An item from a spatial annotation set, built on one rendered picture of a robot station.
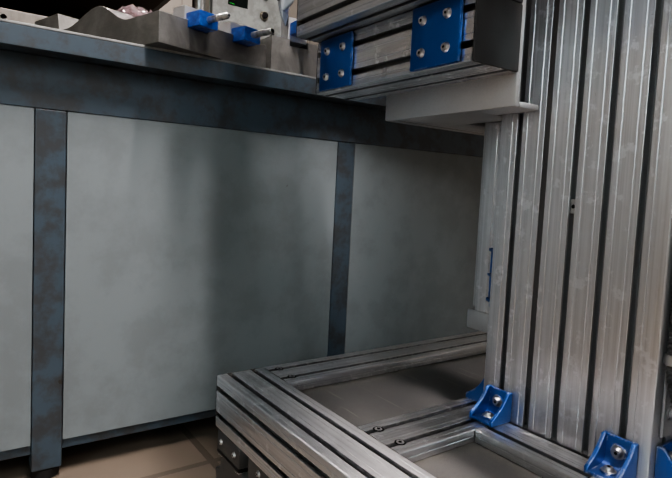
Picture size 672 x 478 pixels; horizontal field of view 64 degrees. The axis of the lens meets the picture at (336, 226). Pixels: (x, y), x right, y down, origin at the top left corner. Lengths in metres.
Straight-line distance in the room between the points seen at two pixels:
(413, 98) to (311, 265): 0.53
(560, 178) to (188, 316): 0.76
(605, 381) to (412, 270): 0.80
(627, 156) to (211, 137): 0.77
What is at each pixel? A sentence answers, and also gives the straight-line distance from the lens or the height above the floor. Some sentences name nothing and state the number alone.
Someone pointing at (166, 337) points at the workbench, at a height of 0.24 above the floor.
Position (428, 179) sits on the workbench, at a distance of 1.50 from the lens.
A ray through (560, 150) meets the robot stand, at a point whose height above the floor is 0.62.
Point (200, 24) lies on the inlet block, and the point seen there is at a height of 0.84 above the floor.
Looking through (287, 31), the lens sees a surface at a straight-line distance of 1.31.
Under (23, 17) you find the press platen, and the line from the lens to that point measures 1.97.
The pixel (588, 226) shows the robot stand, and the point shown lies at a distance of 0.77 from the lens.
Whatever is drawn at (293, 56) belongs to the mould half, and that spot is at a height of 0.85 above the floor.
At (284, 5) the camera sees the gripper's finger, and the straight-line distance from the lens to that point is 1.31.
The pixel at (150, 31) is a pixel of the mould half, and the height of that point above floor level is 0.82.
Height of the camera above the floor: 0.56
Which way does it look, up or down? 4 degrees down
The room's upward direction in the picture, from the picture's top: 3 degrees clockwise
